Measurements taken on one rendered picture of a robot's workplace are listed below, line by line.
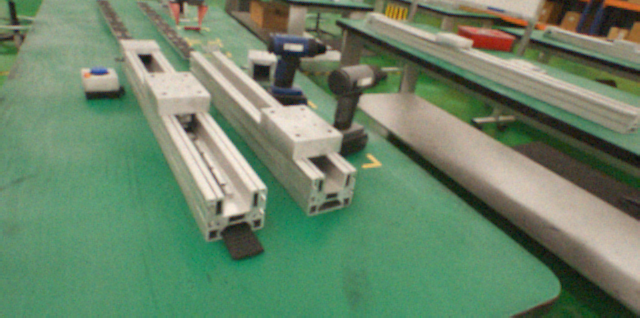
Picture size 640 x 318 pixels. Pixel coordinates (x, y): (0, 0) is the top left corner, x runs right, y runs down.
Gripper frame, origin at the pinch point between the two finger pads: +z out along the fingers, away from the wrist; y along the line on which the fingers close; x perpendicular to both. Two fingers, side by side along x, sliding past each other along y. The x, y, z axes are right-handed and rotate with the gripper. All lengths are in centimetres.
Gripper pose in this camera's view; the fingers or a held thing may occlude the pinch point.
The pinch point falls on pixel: (188, 22)
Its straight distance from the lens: 158.0
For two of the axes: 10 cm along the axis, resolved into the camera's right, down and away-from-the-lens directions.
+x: -5.4, -4.5, 7.1
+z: -1.5, 8.8, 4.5
